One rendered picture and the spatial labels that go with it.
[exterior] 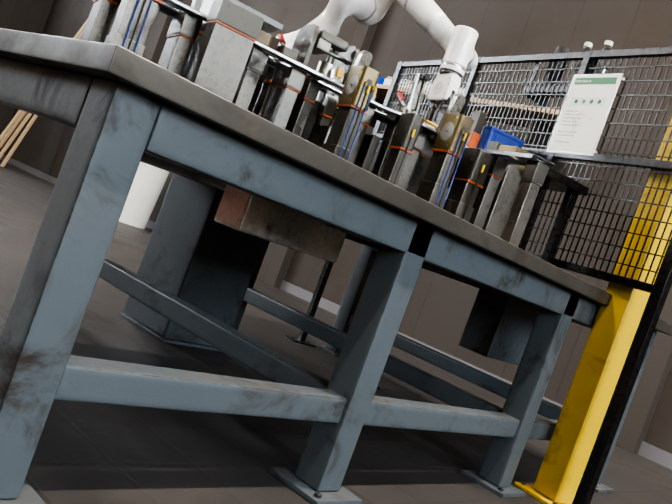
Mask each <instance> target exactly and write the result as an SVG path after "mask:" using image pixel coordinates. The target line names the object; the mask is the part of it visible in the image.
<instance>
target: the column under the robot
mask: <svg viewBox="0 0 672 504"><path fill-rule="evenodd" d="M223 193H224V191H223V190H220V189H217V188H214V187H212V186H209V185H206V184H203V183H200V182H197V181H194V180H191V179H189V178H186V177H183V176H180V175H177V174H174V173H173V176H172V179H171V181H170V184H169V187H168V190H167V192H166V195H165V198H164V201H163V203H162V206H161V209H160V212H159V214H158V217H157V220H156V223H155V225H154V228H153V231H152V234H151V236H150V239H149V242H148V245H147V247H146V250H145V253H144V256H143V258H142V261H141V264H140V267H139V269H138V272H137V275H139V276H141V277H143V278H145V279H146V280H148V281H150V282H152V283H154V284H155V285H157V286H159V287H161V288H163V289H164V290H166V291H168V292H170V293H172V294H173V295H175V296H177V297H179V298H181V299H182V300H184V301H186V302H188V303H190V304H191V305H193V306H195V307H197V308H198V309H200V310H202V311H204V312H206V313H207V314H209V315H211V316H213V317H215V318H216V319H218V320H220V321H222V322H224V323H225V324H227V325H229V326H231V327H233V326H234V323H235V321H236V318H237V315H238V312H239V310H240V307H241V304H242V302H243V299H244V296H245V293H246V291H247V288H248V285H249V282H250V280H251V277H252V274H253V271H254V269H255V266H256V263H257V260H258V258H259V255H260V252H261V250H262V247H263V244H264V241H265V240H264V239H261V238H258V237H255V236H252V235H249V234H246V233H243V232H240V231H237V230H235V229H232V228H230V227H227V226H225V225H222V224H220V223H217V222H215V220H214V218H215V215H216V212H217V210H218V207H219V204H220V201H221V199H222V196H223ZM120 315H121V316H123V317H124V318H126V319H127V320H129V321H131V322H132V323H134V324H135V325H137V326H138V327H140V328H141V329H143V330H144V331H146V332H147V333H149V334H150V335H152V336H154V337H155V338H157V339H158V340H160V341H161V342H165V343H171V344H177V345H183V346H189V347H196V348H202V349H208V350H214V351H220V350H219V349H217V348H215V347H214V346H212V345H210V344H209V343H207V342H205V341H204V340H202V339H200V338H199V337H197V336H195V335H194V334H192V333H190V332H189V331H187V330H185V329H184V328H182V327H181V326H179V325H177V324H176V323H174V322H172V321H171V320H169V319H167V318H166V317H164V316H162V315H161V314H159V313H157V312H156V311H154V310H152V309H151V308H149V307H147V306H146V305H144V304H142V303H141V302H139V301H138V300H136V299H134V298H133V297H131V296H129V297H128V300H127V302H126V305H125V308H124V311H123V312H121V313H120ZM220 352H222V351H220Z"/></svg>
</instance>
